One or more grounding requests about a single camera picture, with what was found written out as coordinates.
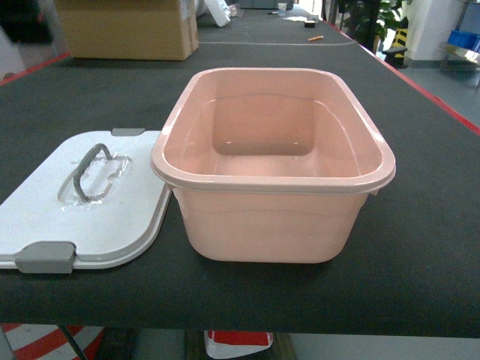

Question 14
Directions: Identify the white lid with grey handle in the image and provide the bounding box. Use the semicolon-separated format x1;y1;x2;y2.
1;129;170;274

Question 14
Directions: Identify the pink plastic storage box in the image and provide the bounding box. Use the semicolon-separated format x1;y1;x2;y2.
151;67;396;263

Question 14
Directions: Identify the brown cardboard box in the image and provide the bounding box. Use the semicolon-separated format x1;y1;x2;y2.
54;1;199;61

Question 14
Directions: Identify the orange pen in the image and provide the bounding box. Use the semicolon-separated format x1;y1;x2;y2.
308;35;324;42

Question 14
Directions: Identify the red white traffic cone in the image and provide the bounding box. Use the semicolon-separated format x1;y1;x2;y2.
204;330;274;359

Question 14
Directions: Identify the black felt table mat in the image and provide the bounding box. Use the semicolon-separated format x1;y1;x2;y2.
1;10;479;338

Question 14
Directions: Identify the green potted plant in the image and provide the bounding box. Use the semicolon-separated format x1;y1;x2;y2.
338;0;409;51

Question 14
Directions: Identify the small blue bin right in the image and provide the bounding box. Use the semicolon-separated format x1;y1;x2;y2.
448;30;480;53

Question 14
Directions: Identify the left red white cone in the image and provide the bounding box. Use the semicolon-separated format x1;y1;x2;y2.
1;323;105;359

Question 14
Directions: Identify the yellow black striped post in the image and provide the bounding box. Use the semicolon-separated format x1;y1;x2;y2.
382;28;408;69

